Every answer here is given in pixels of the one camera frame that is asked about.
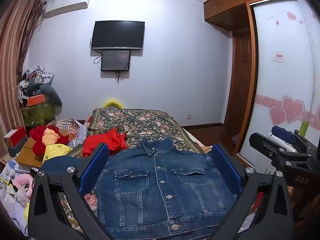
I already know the yellow cloth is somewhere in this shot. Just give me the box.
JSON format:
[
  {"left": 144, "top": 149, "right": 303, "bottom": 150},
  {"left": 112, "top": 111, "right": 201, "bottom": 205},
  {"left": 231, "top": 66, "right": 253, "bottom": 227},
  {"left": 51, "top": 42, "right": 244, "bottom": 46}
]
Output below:
[{"left": 42, "top": 144, "right": 72, "bottom": 163}]

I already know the green patterned cloth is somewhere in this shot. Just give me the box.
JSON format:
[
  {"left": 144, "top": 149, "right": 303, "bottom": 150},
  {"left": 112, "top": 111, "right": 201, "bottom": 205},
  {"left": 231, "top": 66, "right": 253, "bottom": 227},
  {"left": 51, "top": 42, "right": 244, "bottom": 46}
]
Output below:
[{"left": 22, "top": 102, "right": 56, "bottom": 127}]

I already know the yellow round object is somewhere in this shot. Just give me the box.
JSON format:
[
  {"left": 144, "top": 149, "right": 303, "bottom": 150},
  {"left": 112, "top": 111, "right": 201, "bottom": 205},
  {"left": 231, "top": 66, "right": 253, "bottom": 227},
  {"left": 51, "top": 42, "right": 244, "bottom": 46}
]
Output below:
[{"left": 103, "top": 99, "right": 123, "bottom": 108}]

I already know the grey plastic bag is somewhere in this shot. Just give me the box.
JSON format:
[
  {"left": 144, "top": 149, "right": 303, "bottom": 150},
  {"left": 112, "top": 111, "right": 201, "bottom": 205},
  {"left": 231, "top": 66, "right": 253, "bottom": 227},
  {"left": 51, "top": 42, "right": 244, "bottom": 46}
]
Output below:
[{"left": 68, "top": 124, "right": 88, "bottom": 148}]

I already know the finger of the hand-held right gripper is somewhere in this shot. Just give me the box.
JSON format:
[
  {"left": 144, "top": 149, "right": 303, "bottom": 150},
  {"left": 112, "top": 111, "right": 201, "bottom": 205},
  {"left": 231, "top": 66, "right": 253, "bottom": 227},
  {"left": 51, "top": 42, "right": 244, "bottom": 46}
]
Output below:
[
  {"left": 249, "top": 132, "right": 292, "bottom": 164},
  {"left": 271, "top": 125, "right": 313, "bottom": 153}
]

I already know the brown cardboard box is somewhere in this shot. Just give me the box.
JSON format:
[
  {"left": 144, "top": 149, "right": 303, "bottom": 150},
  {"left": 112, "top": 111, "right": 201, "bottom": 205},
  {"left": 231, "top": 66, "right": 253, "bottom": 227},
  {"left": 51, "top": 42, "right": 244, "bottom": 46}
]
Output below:
[{"left": 15, "top": 137, "right": 45, "bottom": 168}]

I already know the wooden wardrobe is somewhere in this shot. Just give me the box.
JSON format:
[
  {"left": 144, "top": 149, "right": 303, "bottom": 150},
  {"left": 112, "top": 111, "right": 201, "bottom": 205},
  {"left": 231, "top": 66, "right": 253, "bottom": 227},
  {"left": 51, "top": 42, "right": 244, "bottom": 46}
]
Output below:
[{"left": 203, "top": 0, "right": 320, "bottom": 178}]

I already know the pink plush toy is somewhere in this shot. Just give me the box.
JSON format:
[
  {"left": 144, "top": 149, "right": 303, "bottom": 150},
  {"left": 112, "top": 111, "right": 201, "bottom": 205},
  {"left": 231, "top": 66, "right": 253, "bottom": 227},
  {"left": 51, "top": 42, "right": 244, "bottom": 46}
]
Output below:
[{"left": 10, "top": 174, "right": 34, "bottom": 193}]

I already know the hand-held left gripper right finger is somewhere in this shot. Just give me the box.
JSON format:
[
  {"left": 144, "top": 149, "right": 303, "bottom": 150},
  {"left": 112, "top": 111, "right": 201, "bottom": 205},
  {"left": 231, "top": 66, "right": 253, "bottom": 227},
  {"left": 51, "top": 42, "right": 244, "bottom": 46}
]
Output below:
[{"left": 211, "top": 142, "right": 294, "bottom": 240}]

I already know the black wall television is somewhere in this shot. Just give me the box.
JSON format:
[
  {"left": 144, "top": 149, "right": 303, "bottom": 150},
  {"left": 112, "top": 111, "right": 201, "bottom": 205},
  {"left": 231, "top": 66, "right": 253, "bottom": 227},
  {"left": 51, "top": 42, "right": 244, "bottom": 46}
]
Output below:
[{"left": 90, "top": 21, "right": 145, "bottom": 50}]

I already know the striped crumpled cloth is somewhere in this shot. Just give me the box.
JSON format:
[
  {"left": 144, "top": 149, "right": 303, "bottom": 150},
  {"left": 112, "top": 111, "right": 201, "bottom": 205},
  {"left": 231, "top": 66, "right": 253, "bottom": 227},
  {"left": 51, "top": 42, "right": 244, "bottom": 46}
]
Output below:
[{"left": 55, "top": 119, "right": 84, "bottom": 143}]

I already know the red and grey box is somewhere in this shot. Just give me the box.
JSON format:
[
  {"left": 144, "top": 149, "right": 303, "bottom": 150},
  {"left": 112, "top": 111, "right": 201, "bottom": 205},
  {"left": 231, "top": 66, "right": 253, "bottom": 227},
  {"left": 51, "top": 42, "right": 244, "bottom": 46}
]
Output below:
[{"left": 3, "top": 127, "right": 28, "bottom": 155}]

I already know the red cloth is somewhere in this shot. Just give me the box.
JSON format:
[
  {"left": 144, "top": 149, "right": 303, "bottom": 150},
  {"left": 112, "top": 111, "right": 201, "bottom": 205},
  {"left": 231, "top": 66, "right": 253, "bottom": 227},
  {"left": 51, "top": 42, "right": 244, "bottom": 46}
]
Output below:
[{"left": 82, "top": 127, "right": 127, "bottom": 157}]

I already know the orange box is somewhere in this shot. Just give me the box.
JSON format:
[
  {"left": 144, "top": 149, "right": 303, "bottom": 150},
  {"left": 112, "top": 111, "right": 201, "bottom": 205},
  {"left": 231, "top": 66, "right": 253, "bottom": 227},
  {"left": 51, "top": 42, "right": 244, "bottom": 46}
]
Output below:
[{"left": 27, "top": 94, "right": 46, "bottom": 107}]

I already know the blue denim jacket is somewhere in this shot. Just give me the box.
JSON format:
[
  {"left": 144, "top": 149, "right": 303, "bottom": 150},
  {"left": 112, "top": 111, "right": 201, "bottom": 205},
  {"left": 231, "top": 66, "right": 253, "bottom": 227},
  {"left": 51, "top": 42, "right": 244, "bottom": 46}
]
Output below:
[{"left": 41, "top": 137, "right": 244, "bottom": 240}]

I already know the green bottle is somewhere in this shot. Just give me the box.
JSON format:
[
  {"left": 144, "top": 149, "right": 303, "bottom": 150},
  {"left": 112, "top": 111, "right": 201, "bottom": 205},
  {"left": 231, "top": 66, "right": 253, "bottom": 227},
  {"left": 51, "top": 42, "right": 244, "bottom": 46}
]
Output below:
[{"left": 299, "top": 120, "right": 309, "bottom": 137}]

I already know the brown striped curtain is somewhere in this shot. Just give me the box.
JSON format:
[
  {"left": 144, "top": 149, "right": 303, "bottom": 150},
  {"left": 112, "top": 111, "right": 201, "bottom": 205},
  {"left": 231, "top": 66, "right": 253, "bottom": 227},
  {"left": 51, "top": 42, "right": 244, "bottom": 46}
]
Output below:
[{"left": 0, "top": 0, "right": 45, "bottom": 155}]

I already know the floral bed blanket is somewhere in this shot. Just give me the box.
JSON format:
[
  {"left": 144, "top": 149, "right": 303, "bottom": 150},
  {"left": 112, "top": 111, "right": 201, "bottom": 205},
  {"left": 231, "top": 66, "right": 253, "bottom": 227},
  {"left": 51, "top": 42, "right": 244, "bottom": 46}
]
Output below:
[{"left": 56, "top": 107, "right": 208, "bottom": 232}]

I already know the white air conditioner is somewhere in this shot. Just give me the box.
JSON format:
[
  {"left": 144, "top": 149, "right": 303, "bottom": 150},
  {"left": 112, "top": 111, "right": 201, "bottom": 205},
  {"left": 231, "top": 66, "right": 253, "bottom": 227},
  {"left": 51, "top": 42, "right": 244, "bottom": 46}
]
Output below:
[{"left": 44, "top": 0, "right": 92, "bottom": 19}]

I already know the pile of mixed clothes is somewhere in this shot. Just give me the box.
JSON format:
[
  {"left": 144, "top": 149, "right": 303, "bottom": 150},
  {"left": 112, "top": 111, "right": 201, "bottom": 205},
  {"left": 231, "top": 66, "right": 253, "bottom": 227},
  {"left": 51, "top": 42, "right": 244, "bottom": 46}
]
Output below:
[{"left": 17, "top": 65, "right": 63, "bottom": 110}]

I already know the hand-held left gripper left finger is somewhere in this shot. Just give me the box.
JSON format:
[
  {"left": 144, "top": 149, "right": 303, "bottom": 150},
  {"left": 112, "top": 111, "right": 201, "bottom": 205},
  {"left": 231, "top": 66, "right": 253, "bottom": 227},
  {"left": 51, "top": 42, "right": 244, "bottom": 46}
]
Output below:
[{"left": 27, "top": 142, "right": 112, "bottom": 240}]

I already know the small black wall monitor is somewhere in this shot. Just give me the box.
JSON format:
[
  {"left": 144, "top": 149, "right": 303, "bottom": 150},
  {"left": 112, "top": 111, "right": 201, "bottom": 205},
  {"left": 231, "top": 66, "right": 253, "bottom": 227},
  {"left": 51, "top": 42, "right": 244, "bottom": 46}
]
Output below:
[{"left": 101, "top": 50, "right": 131, "bottom": 72}]

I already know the red plush toy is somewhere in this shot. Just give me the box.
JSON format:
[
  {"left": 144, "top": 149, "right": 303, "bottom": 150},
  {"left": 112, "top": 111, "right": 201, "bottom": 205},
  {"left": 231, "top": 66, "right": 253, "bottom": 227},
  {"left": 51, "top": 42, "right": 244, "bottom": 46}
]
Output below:
[{"left": 29, "top": 125, "right": 69, "bottom": 156}]

